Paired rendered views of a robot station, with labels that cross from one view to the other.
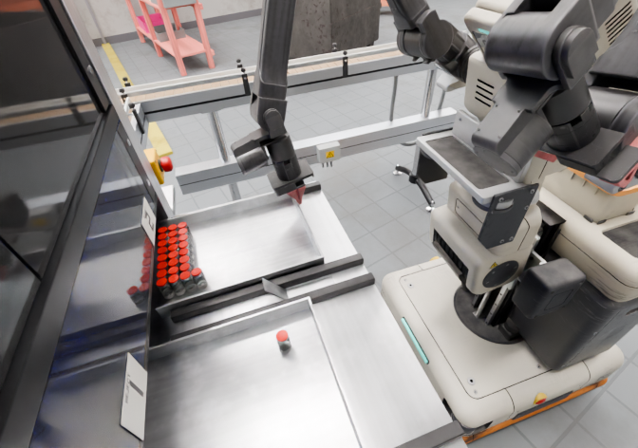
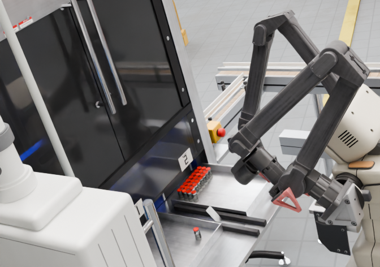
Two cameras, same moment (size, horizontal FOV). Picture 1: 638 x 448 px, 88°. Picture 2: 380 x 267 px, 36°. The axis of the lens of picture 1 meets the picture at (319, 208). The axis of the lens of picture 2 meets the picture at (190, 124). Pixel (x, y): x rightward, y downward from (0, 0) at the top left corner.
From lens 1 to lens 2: 166 cm
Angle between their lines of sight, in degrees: 47
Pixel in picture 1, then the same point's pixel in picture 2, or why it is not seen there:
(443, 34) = not seen: hidden behind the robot
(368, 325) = (235, 249)
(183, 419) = (152, 240)
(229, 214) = not seen: hidden behind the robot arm
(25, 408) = (108, 184)
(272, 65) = (247, 104)
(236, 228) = (233, 182)
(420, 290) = not seen: outside the picture
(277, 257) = (234, 205)
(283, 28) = (254, 89)
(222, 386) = (169, 238)
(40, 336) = (117, 173)
